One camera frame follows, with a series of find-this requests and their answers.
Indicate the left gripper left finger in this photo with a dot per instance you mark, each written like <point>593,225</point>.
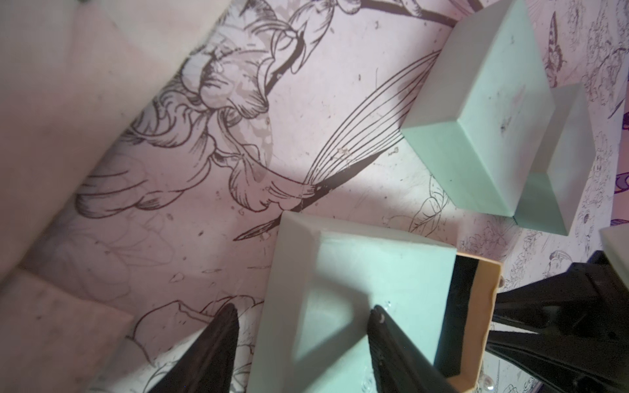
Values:
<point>208,365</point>

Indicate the mint jewelry box right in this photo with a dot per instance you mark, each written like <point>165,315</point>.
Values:
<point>559,173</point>

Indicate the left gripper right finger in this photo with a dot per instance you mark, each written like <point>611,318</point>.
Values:
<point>398,365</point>

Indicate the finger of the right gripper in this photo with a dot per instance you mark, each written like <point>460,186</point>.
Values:
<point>586,296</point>
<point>565,363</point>

